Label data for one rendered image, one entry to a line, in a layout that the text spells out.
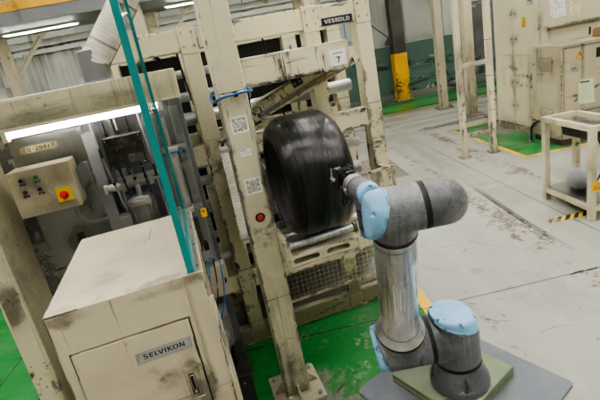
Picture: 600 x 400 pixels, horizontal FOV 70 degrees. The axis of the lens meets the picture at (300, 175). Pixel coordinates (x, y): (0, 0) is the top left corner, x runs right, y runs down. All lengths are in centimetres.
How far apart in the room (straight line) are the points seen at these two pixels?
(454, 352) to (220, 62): 139
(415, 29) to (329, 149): 1035
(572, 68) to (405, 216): 539
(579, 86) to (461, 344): 515
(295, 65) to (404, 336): 142
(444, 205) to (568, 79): 531
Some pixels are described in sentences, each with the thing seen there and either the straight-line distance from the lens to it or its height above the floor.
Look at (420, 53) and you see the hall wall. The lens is 1207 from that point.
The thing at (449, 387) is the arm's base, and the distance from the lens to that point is 160.
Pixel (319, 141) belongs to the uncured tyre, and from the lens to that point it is 187.
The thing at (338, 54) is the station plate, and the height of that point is 171.
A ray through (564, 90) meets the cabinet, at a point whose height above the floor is 70.
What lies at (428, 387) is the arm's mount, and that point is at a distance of 166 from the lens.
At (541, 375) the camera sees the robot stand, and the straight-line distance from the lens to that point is 178.
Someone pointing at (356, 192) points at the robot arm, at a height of 127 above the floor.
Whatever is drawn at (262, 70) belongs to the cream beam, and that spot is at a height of 171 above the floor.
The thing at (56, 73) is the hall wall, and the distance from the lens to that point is 1215.
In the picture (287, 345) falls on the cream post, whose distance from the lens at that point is 239.
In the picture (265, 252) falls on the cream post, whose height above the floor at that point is 88.
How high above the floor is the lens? 178
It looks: 16 degrees down
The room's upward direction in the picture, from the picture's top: 11 degrees counter-clockwise
